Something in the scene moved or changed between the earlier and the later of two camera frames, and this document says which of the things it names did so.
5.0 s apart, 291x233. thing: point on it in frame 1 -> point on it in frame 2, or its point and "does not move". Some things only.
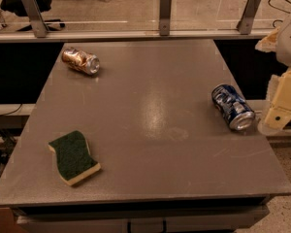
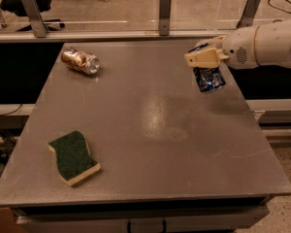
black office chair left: (11, 0) does not move
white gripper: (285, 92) -> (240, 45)
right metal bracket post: (243, 26) does not move
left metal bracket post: (38, 25) does not move
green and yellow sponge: (73, 159) does not move
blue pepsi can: (233, 107) -> (210, 79)
